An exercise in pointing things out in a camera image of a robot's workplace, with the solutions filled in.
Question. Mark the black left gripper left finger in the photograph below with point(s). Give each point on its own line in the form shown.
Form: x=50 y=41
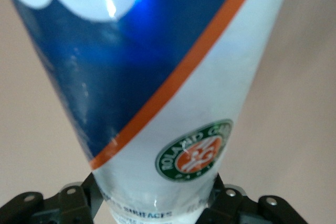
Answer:
x=52 y=208

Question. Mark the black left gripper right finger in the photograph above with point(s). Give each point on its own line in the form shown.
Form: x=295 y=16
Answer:
x=236 y=208

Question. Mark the blue white tennis ball can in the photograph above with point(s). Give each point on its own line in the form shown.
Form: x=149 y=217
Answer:
x=157 y=64

